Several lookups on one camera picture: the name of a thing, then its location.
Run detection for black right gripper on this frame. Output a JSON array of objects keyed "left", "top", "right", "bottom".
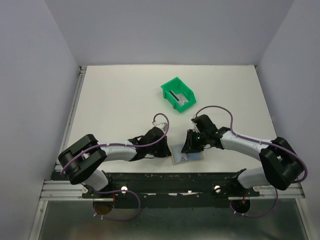
[{"left": 181, "top": 129, "right": 208, "bottom": 154}]

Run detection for green plastic bin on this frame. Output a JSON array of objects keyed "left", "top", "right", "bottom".
[{"left": 161, "top": 77, "right": 197, "bottom": 113}]

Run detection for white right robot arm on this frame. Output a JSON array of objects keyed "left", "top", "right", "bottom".
[{"left": 181, "top": 114, "right": 304, "bottom": 196}]

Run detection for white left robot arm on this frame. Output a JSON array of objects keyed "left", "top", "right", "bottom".
[{"left": 58, "top": 123, "right": 172, "bottom": 198}]

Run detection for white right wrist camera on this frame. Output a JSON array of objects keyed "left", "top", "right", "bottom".
[{"left": 191, "top": 116, "right": 201, "bottom": 133}]

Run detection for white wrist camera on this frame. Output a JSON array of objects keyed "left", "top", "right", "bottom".
[
  {"left": 191, "top": 116, "right": 201, "bottom": 133},
  {"left": 152, "top": 120, "right": 168, "bottom": 132}
]

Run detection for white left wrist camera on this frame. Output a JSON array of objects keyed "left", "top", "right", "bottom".
[{"left": 152, "top": 120, "right": 168, "bottom": 132}]

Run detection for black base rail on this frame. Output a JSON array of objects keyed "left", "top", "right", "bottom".
[{"left": 78, "top": 172, "right": 260, "bottom": 209}]

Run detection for aluminium frame rail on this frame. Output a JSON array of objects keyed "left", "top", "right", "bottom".
[{"left": 39, "top": 180, "right": 89, "bottom": 201}]

